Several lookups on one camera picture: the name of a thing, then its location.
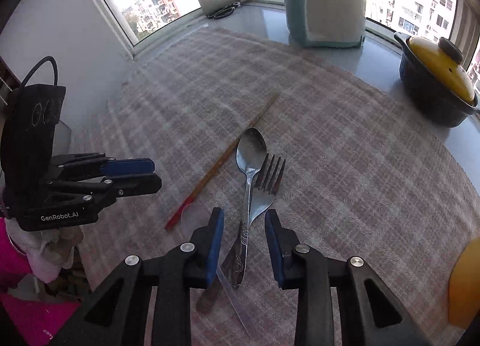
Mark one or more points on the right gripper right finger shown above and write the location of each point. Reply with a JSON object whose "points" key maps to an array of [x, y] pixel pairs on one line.
{"points": [[370, 314]]}

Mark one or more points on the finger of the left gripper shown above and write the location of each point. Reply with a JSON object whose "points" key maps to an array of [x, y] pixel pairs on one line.
{"points": [[123, 186], [112, 165]]}

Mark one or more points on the yellow plastic utensil bucket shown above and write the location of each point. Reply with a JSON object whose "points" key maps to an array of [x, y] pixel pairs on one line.
{"points": [[463, 286]]}

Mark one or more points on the metal spoon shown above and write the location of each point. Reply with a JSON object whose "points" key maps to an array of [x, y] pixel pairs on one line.
{"points": [[250, 155]]}

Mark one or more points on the pink sleeve forearm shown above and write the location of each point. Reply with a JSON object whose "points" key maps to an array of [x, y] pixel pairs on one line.
{"points": [[37, 322]]}

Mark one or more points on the metal fork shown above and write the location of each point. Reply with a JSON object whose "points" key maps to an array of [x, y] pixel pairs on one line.
{"points": [[263, 194]]}

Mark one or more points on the red tipped wooden chopstick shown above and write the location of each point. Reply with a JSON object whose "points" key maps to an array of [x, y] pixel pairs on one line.
{"points": [[176, 217]]}

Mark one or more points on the yellow pot lid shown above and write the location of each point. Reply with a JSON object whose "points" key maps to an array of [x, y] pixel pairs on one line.
{"points": [[444, 61]]}

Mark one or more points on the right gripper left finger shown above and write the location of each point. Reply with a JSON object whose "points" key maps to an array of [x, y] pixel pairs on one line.
{"points": [[116, 312]]}

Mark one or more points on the teal white rice cooker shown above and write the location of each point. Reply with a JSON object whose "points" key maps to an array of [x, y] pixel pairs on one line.
{"points": [[326, 23]]}

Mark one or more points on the black clay pot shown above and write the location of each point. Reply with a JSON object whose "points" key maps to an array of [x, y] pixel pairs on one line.
{"points": [[436, 102]]}

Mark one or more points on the left gloved hand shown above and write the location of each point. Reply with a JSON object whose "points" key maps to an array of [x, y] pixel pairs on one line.
{"points": [[47, 251]]}

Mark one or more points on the pink plaid table cloth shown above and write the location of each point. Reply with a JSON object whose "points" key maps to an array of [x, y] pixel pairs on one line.
{"points": [[361, 174]]}

